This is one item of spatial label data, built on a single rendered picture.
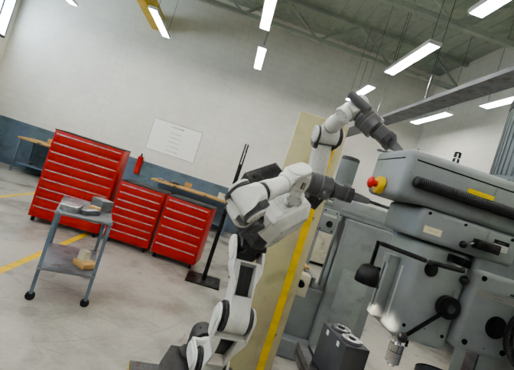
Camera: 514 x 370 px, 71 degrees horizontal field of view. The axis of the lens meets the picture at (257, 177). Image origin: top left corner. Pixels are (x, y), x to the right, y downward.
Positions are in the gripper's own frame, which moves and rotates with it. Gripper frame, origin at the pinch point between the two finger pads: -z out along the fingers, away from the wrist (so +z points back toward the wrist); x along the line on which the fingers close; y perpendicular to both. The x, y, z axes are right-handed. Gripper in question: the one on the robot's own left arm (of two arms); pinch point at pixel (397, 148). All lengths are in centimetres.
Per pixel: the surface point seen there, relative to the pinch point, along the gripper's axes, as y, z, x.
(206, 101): -170, 576, -698
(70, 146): -293, 379, -248
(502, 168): 19.3, -27.6, -5.7
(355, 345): -67, -45, -27
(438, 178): -0.1, -17.9, 16.7
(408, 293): -31, -38, 12
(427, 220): -11.1, -25.1, 15.2
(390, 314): -40, -40, 10
